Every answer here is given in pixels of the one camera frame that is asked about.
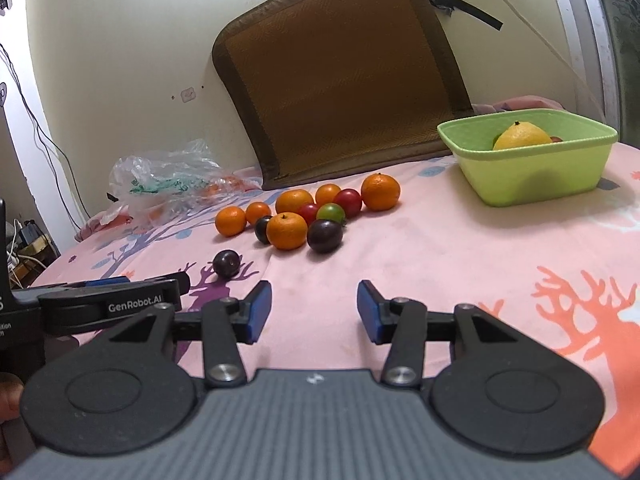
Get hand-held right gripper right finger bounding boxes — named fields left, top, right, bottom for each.
left=356, top=280, right=531, bottom=388

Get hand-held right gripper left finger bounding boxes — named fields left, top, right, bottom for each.
left=100, top=280, right=273, bottom=388

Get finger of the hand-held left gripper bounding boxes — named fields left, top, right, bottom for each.
left=65, top=271, right=190, bottom=302

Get cluster of mandarin oranges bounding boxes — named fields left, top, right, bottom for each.
left=215, top=172, right=402, bottom=251

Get green plastic basin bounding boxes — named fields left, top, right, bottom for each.
left=436, top=108, right=619, bottom=207

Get person's left hand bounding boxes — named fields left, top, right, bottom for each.
left=0, top=374, right=26, bottom=467

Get large dark purple cherry tomato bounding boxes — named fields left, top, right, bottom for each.
left=306, top=219, right=344, bottom=254

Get pink printed bedsheet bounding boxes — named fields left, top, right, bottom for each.
left=27, top=142, right=640, bottom=479

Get green and red cherry tomato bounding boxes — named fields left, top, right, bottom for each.
left=316, top=202, right=347, bottom=224

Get clear plastic bag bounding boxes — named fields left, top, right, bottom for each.
left=100, top=139, right=264, bottom=227

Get brown woven seat cushion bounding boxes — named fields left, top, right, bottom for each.
left=211, top=0, right=475, bottom=192

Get yellow lemon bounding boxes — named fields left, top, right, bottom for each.
left=492, top=120, right=554, bottom=152

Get pink crumpled cloth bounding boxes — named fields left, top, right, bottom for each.
left=472, top=96, right=563, bottom=117

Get black tape strips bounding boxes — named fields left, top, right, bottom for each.
left=419, top=0, right=512, bottom=32

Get clutter of cables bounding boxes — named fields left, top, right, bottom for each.
left=7, top=217, right=57, bottom=287

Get black wall cable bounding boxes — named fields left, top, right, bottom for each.
left=0, top=42, right=87, bottom=233

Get white cable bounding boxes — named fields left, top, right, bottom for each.
left=457, top=0, right=596, bottom=96

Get window frame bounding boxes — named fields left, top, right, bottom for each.
left=542, top=0, right=640, bottom=150

